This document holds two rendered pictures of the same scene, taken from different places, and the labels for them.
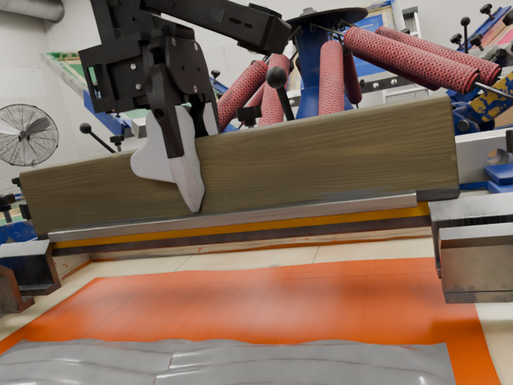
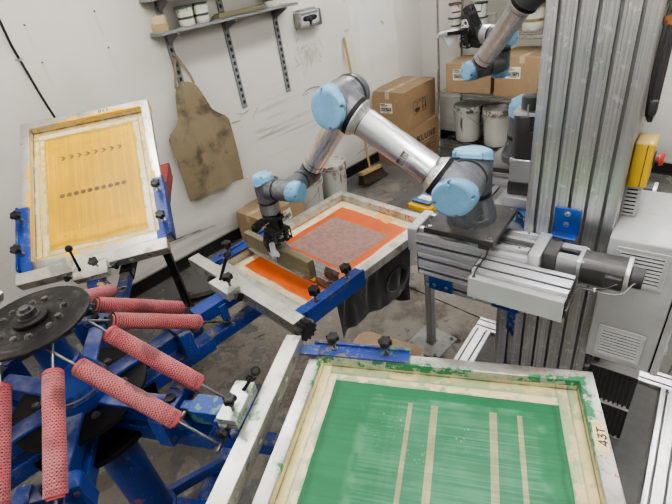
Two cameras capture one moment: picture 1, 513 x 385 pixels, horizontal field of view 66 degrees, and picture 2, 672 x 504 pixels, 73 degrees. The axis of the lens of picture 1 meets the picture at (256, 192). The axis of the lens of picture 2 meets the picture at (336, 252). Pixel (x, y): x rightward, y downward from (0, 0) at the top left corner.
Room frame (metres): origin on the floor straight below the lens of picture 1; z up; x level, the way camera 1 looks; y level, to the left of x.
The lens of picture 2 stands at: (1.56, 1.00, 2.00)
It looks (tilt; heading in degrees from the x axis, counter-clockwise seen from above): 33 degrees down; 210
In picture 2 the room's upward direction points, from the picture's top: 10 degrees counter-clockwise
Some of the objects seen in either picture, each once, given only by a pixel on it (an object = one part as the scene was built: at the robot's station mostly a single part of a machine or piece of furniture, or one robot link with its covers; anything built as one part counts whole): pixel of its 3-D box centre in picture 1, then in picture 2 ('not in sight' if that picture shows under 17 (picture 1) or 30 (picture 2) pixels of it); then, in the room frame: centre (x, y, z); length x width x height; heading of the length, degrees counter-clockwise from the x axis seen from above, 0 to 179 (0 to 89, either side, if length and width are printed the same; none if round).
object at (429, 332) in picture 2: not in sight; (429, 278); (-0.37, 0.43, 0.48); 0.22 x 0.22 x 0.96; 70
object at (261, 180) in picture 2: not in sight; (265, 188); (0.37, 0.07, 1.35); 0.09 x 0.08 x 0.11; 86
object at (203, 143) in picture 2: not in sight; (199, 127); (-1.05, -1.53, 1.06); 0.53 x 0.07 x 1.05; 160
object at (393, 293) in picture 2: not in sight; (371, 285); (0.13, 0.32, 0.79); 0.46 x 0.09 x 0.33; 160
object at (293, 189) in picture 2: not in sight; (291, 188); (0.35, 0.17, 1.35); 0.11 x 0.11 x 0.08; 86
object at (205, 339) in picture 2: not in sight; (252, 312); (0.53, -0.02, 0.89); 1.24 x 0.06 x 0.06; 160
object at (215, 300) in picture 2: not in sight; (215, 305); (0.65, -0.06, 1.02); 0.17 x 0.06 x 0.05; 160
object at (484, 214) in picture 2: not in sight; (471, 203); (0.28, 0.77, 1.31); 0.15 x 0.15 x 0.10
